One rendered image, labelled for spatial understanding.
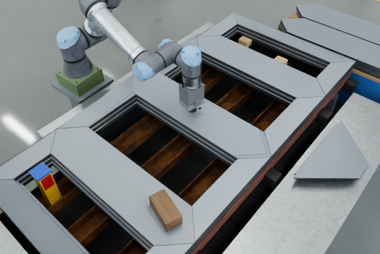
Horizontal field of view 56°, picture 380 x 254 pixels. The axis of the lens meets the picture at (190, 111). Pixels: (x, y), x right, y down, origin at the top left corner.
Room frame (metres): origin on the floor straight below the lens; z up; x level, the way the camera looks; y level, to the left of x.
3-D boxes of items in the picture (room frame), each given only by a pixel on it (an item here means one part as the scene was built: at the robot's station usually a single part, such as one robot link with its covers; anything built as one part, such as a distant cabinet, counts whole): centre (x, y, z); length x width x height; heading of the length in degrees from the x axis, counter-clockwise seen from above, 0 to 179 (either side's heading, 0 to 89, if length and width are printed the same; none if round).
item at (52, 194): (0.78, 0.54, 0.78); 0.05 x 0.05 x 0.19; 48
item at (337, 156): (0.91, -0.61, 0.77); 0.45 x 0.20 x 0.04; 138
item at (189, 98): (1.10, -0.01, 0.96); 0.10 x 0.09 x 0.16; 37
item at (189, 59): (1.11, -0.01, 1.12); 0.09 x 0.08 x 0.11; 45
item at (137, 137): (1.24, 0.14, 0.70); 1.66 x 0.08 x 0.05; 138
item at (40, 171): (0.78, 0.54, 0.88); 0.06 x 0.06 x 0.02; 48
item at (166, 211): (0.61, 0.08, 0.89); 0.12 x 0.06 x 0.05; 31
